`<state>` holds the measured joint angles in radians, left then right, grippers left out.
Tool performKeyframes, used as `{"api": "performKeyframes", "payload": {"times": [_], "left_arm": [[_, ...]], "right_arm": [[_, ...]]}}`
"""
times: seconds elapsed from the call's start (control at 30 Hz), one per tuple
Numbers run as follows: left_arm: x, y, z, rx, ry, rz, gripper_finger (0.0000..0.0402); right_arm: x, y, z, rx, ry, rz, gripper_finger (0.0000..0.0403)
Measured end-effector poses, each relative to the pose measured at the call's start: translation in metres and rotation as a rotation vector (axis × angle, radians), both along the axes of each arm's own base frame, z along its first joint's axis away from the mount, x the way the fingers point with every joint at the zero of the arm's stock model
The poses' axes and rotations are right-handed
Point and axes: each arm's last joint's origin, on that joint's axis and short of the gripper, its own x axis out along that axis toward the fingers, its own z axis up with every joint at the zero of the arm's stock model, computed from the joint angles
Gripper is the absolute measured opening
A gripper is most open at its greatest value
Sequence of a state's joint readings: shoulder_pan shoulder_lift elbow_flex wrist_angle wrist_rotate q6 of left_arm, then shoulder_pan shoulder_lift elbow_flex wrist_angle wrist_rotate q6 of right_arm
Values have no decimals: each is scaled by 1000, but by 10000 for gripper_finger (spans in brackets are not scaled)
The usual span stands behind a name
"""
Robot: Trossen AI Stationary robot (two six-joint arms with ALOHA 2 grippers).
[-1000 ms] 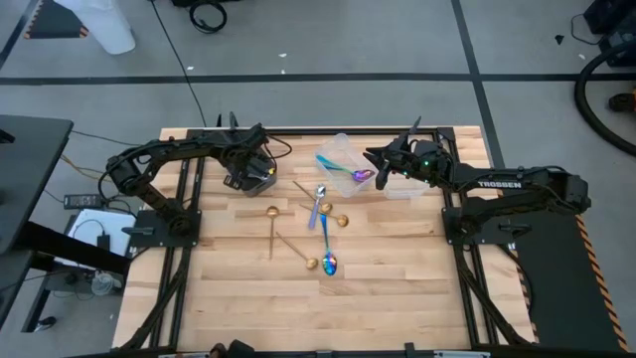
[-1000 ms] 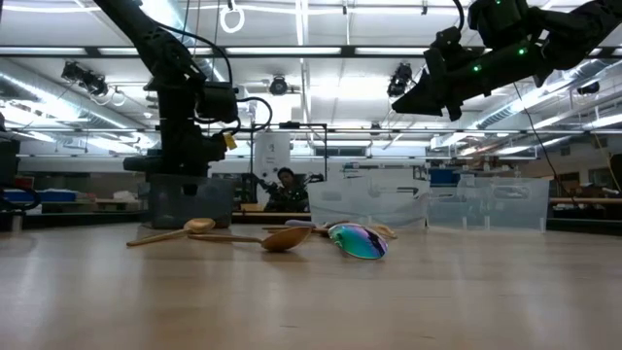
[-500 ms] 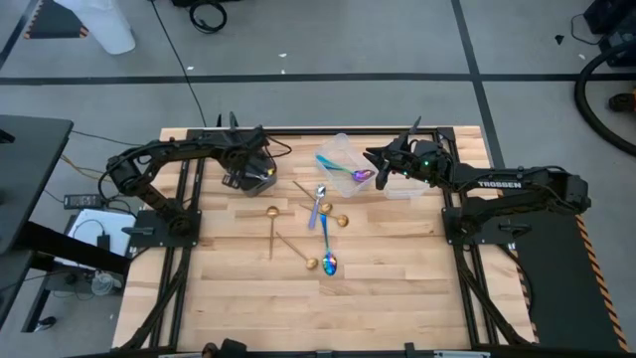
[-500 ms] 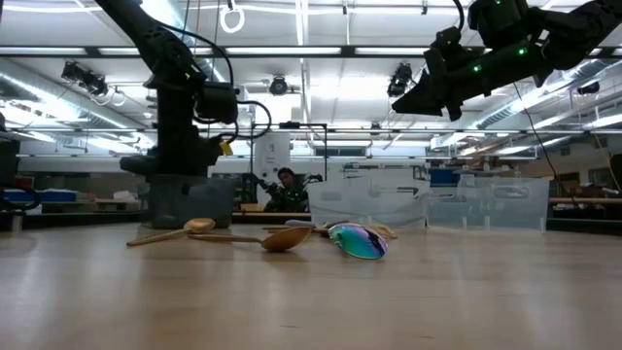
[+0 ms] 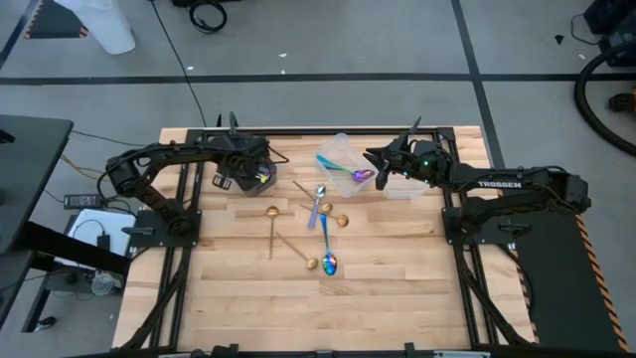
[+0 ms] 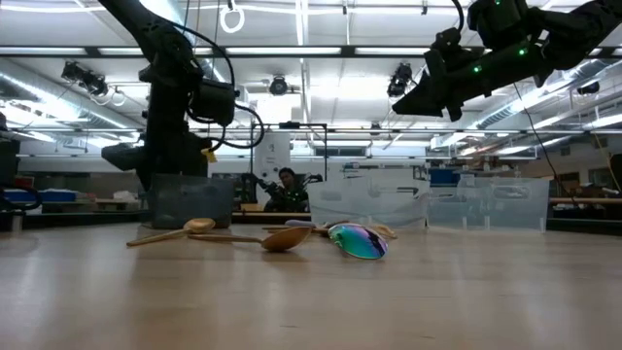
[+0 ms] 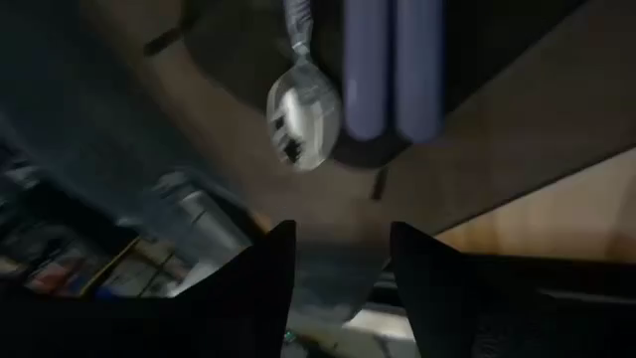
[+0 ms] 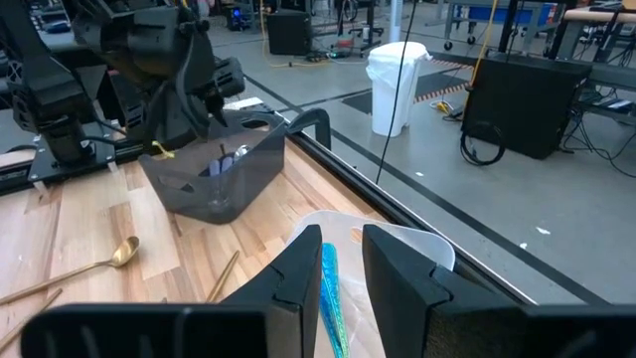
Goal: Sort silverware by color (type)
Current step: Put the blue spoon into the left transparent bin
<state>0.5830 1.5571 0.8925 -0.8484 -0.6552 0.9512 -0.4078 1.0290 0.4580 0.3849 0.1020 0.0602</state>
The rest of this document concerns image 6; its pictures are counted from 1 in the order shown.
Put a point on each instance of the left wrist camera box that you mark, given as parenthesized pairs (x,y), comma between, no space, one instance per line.
(214,102)

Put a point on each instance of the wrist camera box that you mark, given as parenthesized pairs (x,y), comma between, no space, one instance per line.
(214,102)
(498,24)

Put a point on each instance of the iridescent rainbow metal spoon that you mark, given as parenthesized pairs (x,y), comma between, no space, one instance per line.
(357,240)

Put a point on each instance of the white column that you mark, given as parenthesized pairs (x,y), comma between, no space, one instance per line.
(272,150)

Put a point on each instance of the smoky grey plastic bin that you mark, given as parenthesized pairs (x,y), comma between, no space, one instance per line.
(194,204)

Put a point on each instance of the small wooden spoon back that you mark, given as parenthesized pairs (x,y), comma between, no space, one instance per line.
(385,231)

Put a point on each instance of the black ceiling-mounted device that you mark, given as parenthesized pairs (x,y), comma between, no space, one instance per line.
(278,86)
(401,78)
(85,78)

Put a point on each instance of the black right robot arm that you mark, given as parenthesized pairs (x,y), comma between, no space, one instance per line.
(583,29)

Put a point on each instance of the black overhead crossbar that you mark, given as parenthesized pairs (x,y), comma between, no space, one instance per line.
(348,50)

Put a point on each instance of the blue storage bin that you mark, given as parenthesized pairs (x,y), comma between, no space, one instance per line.
(58,195)
(444,177)

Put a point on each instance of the clear plastic bin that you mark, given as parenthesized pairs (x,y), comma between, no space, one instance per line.
(369,209)
(486,209)

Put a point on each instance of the background black robot arm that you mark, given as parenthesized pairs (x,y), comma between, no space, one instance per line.
(252,185)

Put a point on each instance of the silver metal spoon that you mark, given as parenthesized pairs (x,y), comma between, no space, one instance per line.
(301,223)

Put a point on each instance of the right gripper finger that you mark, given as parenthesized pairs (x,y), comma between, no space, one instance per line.
(423,108)
(425,87)

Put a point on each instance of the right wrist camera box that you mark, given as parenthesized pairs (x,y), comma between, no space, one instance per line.
(498,24)

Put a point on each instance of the large wooden spoon front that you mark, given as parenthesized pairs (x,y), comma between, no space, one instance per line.
(286,239)

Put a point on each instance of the person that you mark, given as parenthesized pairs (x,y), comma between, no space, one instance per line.
(290,194)

